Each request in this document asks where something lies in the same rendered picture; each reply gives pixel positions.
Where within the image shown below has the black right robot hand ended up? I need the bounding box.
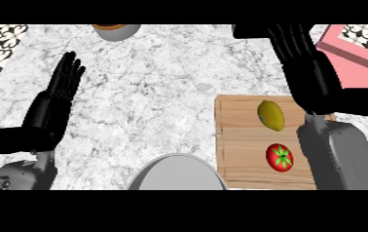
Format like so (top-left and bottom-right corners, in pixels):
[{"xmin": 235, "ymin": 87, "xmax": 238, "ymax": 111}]
[{"xmin": 231, "ymin": 23, "xmax": 368, "ymax": 117}]

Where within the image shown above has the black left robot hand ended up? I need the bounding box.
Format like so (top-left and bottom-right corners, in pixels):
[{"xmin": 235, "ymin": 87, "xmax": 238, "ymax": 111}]
[{"xmin": 0, "ymin": 51, "xmax": 88, "ymax": 155}]

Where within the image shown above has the pink box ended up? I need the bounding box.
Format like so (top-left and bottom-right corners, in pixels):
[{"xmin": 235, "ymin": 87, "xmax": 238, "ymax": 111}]
[{"xmin": 313, "ymin": 23, "xmax": 368, "ymax": 90}]

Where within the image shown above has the yellow lemon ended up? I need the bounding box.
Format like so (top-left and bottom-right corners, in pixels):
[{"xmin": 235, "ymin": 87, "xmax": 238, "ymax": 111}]
[{"xmin": 256, "ymin": 99, "xmax": 285, "ymax": 133}]

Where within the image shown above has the wooden cutting board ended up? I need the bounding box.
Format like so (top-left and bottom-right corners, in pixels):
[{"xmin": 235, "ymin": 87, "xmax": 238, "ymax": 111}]
[{"xmin": 213, "ymin": 95, "xmax": 338, "ymax": 190}]

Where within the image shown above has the black and white patterned tile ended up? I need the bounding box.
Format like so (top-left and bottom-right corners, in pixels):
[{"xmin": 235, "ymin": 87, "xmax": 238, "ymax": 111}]
[{"xmin": 0, "ymin": 23, "xmax": 31, "ymax": 73}]

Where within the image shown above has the red tomato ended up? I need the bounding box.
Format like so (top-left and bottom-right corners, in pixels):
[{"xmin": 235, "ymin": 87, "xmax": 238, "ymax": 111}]
[{"xmin": 265, "ymin": 142, "xmax": 294, "ymax": 174}]

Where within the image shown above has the grey cup with brown top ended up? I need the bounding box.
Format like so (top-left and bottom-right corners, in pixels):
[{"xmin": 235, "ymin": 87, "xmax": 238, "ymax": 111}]
[{"xmin": 91, "ymin": 23, "xmax": 142, "ymax": 43}]

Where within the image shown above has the grey round plate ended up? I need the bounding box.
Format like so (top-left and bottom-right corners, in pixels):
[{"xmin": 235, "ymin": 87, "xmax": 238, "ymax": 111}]
[{"xmin": 126, "ymin": 153, "xmax": 228, "ymax": 191}]

